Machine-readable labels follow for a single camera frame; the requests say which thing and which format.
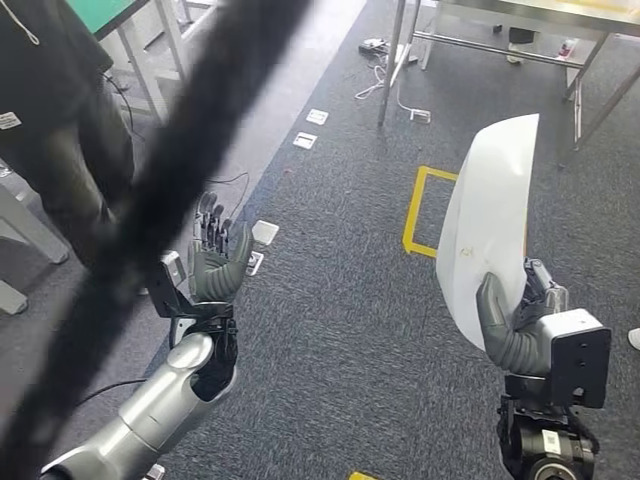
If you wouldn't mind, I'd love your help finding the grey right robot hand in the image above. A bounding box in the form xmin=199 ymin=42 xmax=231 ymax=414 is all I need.
xmin=476 ymin=258 xmax=570 ymax=378

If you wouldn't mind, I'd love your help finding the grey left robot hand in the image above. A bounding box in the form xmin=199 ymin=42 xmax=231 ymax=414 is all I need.
xmin=187 ymin=192 xmax=254 ymax=304

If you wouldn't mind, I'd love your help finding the white curved plastic part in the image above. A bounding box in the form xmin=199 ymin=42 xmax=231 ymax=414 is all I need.
xmin=435 ymin=113 xmax=541 ymax=352

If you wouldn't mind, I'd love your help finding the steel workbench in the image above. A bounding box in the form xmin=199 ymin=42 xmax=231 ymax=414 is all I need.
xmin=377 ymin=0 xmax=640 ymax=167

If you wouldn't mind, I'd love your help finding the black padded pole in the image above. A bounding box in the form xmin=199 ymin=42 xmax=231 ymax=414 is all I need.
xmin=0 ymin=0 xmax=313 ymax=480

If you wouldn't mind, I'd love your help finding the green top white table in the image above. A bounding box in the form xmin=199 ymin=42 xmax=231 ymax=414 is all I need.
xmin=0 ymin=0 xmax=193 ymax=316

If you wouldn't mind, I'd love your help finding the white power strip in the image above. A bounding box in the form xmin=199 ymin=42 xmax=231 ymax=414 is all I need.
xmin=358 ymin=38 xmax=418 ymax=68

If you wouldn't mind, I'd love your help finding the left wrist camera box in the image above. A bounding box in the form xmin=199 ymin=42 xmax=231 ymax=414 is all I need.
xmin=145 ymin=250 xmax=189 ymax=319

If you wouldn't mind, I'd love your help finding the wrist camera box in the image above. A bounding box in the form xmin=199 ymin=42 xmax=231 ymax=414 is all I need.
xmin=145 ymin=250 xmax=189 ymax=319
xmin=549 ymin=307 xmax=613 ymax=410

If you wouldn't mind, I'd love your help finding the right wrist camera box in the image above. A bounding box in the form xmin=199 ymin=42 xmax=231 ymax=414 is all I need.
xmin=549 ymin=307 xmax=613 ymax=410

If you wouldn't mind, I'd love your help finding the black floor cable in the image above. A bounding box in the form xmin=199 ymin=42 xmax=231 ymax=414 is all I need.
xmin=205 ymin=172 xmax=251 ymax=223

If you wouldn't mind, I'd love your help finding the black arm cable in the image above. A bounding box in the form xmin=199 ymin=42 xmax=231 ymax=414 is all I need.
xmin=75 ymin=377 xmax=149 ymax=409

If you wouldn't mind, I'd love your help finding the white power cable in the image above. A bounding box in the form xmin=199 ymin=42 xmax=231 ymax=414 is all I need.
xmin=355 ymin=62 xmax=416 ymax=115

